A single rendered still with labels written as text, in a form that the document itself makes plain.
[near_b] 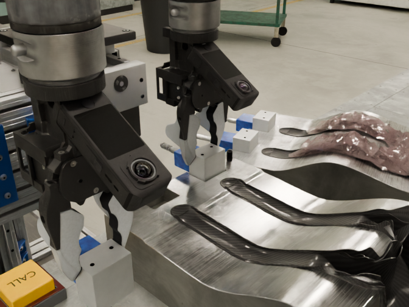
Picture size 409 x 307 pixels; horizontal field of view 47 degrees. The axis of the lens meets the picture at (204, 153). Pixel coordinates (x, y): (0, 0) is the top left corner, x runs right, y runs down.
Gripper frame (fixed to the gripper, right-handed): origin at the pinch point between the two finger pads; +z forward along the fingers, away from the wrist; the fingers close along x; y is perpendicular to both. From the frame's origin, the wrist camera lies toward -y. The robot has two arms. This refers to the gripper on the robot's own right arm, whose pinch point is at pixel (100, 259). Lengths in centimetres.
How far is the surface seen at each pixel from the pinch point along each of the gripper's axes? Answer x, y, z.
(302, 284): -13.5, -16.6, 1.8
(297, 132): -60, 14, 10
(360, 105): -96, 17, 15
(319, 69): -345, 171, 95
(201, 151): -28.4, 12.3, 2.0
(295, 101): -264, 143, 95
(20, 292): 3.8, 14.0, 11.3
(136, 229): -10.9, 7.8, 6.0
